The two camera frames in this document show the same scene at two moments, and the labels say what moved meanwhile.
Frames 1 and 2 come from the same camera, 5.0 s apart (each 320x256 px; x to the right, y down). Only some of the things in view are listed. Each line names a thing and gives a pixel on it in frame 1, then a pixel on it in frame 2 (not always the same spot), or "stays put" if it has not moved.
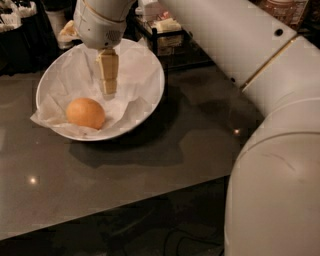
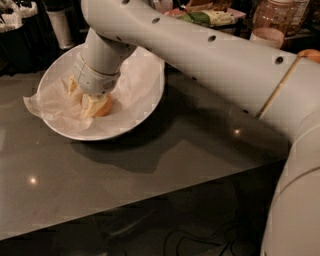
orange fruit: (85, 112) → (107, 108)
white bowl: (94, 94) stays put
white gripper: (96, 28) → (93, 81)
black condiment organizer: (30, 47) stays put
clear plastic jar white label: (287, 11) stays put
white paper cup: (58, 20) stays put
